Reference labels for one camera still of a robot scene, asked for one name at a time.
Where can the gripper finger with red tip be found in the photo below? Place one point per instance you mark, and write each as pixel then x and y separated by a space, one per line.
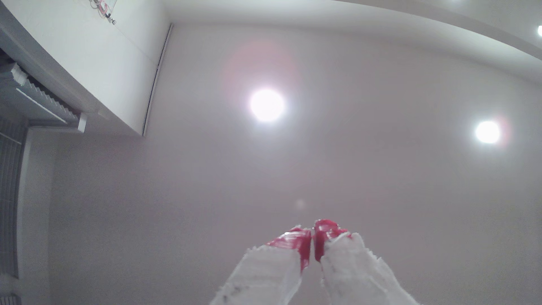
pixel 271 275
pixel 355 275

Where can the grey window blind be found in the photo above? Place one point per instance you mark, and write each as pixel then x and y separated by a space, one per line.
pixel 8 199

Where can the round ceiling light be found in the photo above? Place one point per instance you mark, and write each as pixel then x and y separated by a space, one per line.
pixel 266 105
pixel 487 132

